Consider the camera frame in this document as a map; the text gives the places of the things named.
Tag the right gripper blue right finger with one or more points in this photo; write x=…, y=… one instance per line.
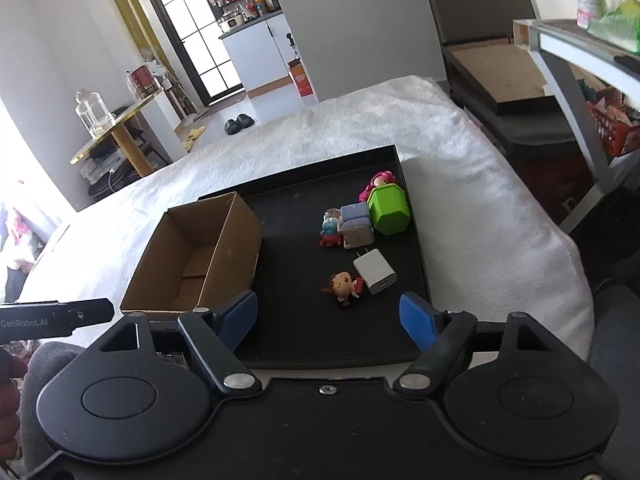
x=420, y=320

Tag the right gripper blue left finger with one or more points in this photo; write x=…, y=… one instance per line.
x=235, y=319

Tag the white usb charger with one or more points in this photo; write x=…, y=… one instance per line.
x=375, y=271

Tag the brown haired girl figurine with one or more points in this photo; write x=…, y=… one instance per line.
x=343, y=287

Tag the lavender grey plug charger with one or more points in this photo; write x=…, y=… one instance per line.
x=355, y=226

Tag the green plug charger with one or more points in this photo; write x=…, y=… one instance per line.
x=389, y=209

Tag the blue red cup figurine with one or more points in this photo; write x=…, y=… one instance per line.
x=329, y=235

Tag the pink doll figurine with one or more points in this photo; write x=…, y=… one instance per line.
x=380, y=179

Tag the person left hand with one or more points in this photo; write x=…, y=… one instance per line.
x=11, y=368

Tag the brown cardboard box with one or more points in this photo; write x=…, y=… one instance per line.
x=201, y=255

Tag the white fluffy blanket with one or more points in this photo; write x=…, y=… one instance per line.
x=479, y=241

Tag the black tray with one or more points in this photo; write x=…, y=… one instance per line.
x=298, y=327

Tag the gold round side table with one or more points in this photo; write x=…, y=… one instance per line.
x=118, y=131

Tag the yellow slippers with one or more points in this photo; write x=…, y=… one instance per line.
x=191, y=137

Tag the black slippers pair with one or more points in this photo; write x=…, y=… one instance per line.
x=237, y=124

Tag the clear glass jar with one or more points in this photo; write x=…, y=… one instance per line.
x=93, y=112

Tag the orange cardboard box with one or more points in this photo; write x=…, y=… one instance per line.
x=300, y=78

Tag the red tin can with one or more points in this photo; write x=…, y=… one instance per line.
x=141, y=82

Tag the red basket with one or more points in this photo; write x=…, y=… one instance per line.
x=617, y=122

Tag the white kitchen cabinet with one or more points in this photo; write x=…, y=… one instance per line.
x=260, y=51

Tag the dark grey sofa chair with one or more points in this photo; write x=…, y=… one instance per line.
x=501, y=86

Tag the grey shelf rack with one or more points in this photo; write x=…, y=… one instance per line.
x=571, y=60

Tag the green plastic bag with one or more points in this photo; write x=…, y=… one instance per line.
x=620, y=27

